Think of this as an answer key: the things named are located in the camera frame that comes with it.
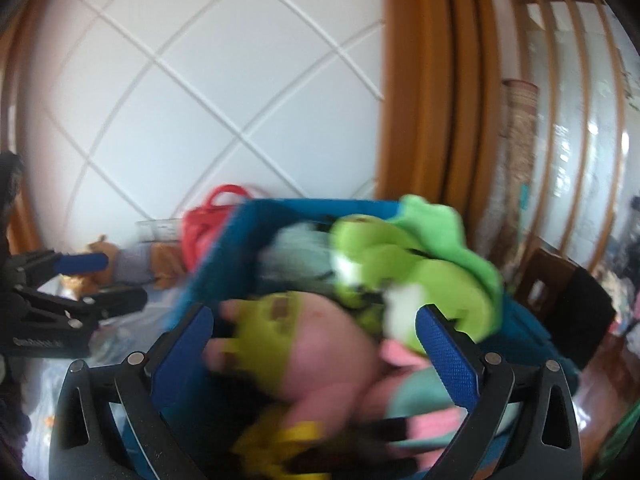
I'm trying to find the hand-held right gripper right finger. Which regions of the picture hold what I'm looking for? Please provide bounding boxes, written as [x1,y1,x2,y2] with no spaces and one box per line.
[416,305,583,480]

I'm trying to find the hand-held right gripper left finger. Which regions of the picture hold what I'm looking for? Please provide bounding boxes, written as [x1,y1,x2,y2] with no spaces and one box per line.
[50,302,216,480]

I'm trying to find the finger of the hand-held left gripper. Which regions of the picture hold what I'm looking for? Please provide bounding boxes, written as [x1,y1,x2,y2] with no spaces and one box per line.
[15,285,148,328]
[17,251,110,286]

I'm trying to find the blue plastic crate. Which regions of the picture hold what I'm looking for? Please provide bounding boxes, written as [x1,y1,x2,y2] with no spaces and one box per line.
[165,197,581,480]

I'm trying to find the green frog plush toy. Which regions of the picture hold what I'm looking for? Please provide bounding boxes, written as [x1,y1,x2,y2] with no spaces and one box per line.
[327,195,503,356]

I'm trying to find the teal neck pillow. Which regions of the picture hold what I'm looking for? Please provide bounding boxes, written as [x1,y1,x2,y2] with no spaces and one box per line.
[260,225,333,283]

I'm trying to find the teal plush toy pink ears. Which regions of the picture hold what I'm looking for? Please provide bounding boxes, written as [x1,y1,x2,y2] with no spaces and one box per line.
[382,342,501,453]

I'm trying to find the brown bear plush toy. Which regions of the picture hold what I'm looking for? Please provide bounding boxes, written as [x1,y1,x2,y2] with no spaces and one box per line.
[82,235,187,291]

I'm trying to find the red toy suitcase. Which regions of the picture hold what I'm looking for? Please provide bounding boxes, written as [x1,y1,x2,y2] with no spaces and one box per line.
[182,185,256,277]

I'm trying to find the pink starfish plush toy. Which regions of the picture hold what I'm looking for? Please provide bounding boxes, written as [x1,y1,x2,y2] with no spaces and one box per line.
[205,292,416,436]

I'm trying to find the yellow plush toy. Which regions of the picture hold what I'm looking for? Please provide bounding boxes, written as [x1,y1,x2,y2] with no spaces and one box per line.
[234,419,327,477]

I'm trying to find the black chair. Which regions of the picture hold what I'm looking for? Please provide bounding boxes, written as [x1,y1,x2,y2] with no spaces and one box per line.
[515,247,617,372]

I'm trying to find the green plastic bag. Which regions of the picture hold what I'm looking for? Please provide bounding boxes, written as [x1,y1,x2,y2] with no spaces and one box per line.
[600,400,640,472]

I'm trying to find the colourful clothes pile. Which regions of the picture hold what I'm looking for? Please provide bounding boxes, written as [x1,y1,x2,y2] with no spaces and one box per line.
[607,230,640,337]

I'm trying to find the wooden framed padded headboard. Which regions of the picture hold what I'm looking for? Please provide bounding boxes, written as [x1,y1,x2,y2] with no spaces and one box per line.
[0,0,506,271]

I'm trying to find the wooden glass partition screen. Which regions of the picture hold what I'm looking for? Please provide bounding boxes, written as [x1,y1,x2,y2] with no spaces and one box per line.
[504,0,640,273]

